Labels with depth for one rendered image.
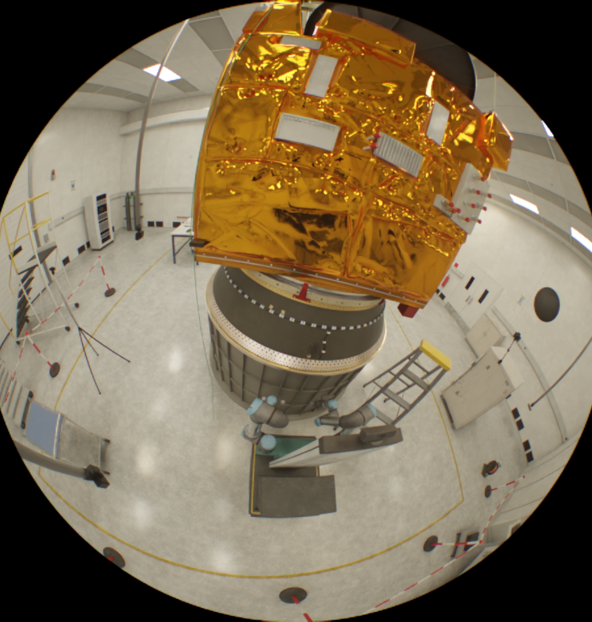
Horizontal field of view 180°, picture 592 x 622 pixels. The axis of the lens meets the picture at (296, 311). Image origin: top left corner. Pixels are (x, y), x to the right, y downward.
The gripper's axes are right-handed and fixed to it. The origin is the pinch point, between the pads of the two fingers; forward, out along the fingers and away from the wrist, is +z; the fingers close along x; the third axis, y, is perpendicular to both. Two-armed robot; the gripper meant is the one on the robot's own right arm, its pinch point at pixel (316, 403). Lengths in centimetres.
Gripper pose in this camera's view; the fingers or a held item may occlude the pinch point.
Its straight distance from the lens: 187.6
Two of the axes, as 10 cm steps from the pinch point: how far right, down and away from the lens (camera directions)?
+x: 9.2, 1.8, 3.4
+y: -0.2, 9.0, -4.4
